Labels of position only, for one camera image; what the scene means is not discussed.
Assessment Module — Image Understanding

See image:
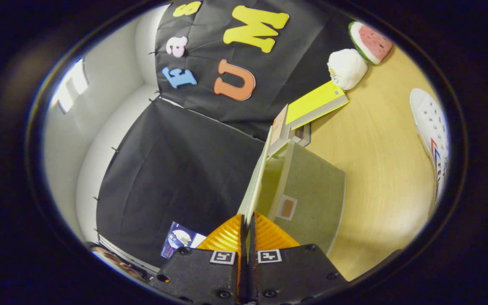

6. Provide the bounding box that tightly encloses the white plush toy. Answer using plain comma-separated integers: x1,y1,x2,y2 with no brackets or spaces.
327,48,368,91

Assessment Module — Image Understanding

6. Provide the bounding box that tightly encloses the black backdrop cloth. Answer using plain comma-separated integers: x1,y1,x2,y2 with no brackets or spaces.
96,0,355,269

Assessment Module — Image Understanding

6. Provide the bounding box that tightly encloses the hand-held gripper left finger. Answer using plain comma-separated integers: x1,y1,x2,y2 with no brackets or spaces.
149,213,249,305

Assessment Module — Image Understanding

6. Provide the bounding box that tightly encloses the pale paperback book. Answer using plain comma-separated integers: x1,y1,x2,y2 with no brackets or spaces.
293,124,312,148
269,125,304,156

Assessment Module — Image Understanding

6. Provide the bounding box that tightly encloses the yellow book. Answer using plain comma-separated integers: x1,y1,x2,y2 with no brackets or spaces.
285,80,349,130

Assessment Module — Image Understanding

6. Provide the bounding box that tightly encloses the white canvas shoe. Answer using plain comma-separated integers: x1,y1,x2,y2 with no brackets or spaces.
409,88,450,212

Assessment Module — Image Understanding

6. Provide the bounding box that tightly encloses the watermelon plush toy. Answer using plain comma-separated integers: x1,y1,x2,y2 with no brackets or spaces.
348,21,394,66

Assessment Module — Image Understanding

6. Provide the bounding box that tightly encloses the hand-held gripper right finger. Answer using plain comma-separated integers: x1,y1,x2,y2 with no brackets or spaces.
248,212,348,305

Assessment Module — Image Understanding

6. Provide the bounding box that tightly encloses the green fabric storage box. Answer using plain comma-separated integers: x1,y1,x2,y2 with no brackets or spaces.
238,125,347,255

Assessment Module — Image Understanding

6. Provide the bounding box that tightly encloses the ceiling light panel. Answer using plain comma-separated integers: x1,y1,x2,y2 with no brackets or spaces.
51,57,90,114

